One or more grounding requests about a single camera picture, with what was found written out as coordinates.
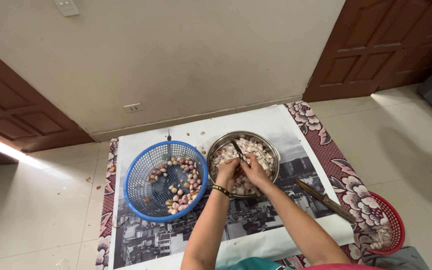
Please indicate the person's right hand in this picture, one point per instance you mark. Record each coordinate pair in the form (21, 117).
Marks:
(254, 173)

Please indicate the person's left hand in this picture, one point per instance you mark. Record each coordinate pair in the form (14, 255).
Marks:
(226, 173)

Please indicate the person's left fingers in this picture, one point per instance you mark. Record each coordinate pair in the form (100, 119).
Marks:
(234, 165)

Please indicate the person's right fingers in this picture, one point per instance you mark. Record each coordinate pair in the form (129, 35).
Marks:
(246, 163)

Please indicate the small dark paring knife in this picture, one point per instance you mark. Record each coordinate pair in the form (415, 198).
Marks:
(238, 150)

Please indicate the heap of peeled shallots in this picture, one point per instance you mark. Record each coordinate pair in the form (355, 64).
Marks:
(253, 150)

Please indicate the black yellow wristband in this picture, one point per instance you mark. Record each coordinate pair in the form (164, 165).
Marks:
(221, 190)

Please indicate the stainless steel pot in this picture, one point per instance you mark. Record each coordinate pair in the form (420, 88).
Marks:
(276, 157)

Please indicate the pile of unpeeled shallots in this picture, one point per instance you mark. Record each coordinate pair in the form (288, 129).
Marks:
(186, 183)

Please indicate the city photo poster sheet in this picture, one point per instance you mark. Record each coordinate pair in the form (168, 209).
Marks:
(201, 232)

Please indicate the maroon floral mat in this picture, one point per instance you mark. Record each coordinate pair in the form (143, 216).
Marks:
(336, 168)

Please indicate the blue plastic basket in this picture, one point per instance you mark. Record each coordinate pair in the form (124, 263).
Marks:
(141, 187)

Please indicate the person's teal pink clothing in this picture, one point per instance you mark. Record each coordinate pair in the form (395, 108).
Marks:
(313, 264)

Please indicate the heap of shallot skins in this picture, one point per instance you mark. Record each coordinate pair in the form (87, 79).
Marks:
(381, 236)

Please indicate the red plastic basket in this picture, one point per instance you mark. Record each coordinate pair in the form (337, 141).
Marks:
(392, 221)

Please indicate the brown wooden door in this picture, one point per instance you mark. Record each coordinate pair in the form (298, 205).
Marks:
(373, 45)
(17, 108)

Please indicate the white wall socket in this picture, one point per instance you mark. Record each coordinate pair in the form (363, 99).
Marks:
(133, 108)

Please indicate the white light switch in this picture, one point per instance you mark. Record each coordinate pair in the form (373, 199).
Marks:
(66, 6)

